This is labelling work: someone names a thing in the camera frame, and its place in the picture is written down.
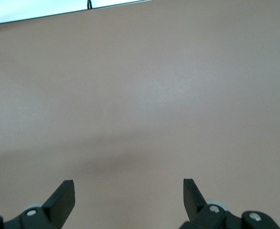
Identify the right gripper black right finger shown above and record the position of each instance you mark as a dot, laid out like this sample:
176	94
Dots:
197	207

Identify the brown table cover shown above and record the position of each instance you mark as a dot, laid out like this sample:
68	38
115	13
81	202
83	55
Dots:
140	95

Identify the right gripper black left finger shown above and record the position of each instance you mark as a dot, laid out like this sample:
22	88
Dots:
58	205

